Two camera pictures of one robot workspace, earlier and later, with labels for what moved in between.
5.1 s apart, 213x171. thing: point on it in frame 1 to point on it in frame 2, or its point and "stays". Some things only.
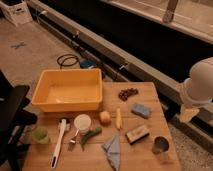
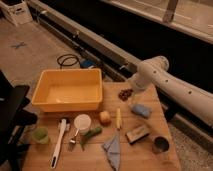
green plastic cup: x=41 y=135 stays
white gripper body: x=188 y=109 to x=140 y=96
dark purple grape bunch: x=126 y=93 stays
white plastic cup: x=82 y=122 stays
